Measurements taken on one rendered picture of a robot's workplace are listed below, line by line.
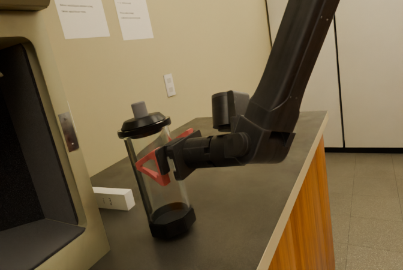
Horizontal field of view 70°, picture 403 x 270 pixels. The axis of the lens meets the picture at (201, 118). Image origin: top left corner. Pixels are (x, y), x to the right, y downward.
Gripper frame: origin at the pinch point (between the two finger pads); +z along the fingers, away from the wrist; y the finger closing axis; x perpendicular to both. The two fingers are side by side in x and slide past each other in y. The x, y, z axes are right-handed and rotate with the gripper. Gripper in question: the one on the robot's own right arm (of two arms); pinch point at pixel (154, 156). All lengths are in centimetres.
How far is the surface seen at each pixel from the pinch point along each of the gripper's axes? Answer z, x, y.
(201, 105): 50, 7, -109
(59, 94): 7.4, -16.7, 10.8
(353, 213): -17, 110, -162
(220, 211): -6.8, 17.2, -8.5
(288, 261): -15.5, 38.2, -20.2
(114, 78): 49, -20, -45
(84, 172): 8.7, -1.6, 10.2
